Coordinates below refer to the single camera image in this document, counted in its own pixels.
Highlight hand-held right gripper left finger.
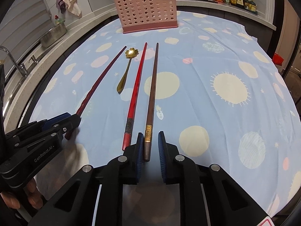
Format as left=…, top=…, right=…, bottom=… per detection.
left=28, top=132, right=144, bottom=226

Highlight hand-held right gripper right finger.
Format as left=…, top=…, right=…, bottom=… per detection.
left=158, top=131, right=271, bottom=226

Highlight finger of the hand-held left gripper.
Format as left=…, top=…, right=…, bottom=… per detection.
left=14, top=114, right=81, bottom=151
left=5, top=113, right=71, bottom=144

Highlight maroon chopstick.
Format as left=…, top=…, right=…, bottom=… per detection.
left=65, top=46, right=127, bottom=141

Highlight red chopstick dark band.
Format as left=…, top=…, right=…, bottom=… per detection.
left=122, top=42, right=148, bottom=151

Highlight brown chopstick gold band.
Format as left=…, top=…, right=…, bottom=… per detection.
left=143, top=42, right=160, bottom=162

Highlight gold flower spoon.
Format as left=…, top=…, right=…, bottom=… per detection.
left=117, top=47, right=140, bottom=95

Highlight pink perforated utensil holder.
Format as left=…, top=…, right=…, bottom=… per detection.
left=112, top=0, right=179, bottom=34

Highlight person's left hand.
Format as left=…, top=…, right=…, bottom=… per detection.
left=0, top=176, right=45, bottom=211

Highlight chrome kitchen faucet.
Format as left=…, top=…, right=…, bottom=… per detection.
left=0, top=47, right=27, bottom=78

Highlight blue printed tablecloth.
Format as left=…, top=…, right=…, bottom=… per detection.
left=30, top=11, right=301, bottom=219

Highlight white window blinds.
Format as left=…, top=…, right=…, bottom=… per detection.
left=0, top=0, right=53, bottom=54

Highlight purple cloth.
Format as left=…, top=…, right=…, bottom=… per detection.
left=56, top=0, right=68, bottom=15

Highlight white hanging towel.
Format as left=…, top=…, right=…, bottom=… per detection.
left=59, top=0, right=82, bottom=18

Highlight black-framed glass door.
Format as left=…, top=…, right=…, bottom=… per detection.
left=281, top=2, right=301, bottom=83

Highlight small dark jars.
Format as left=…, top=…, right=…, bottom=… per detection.
left=245, top=0, right=258, bottom=12

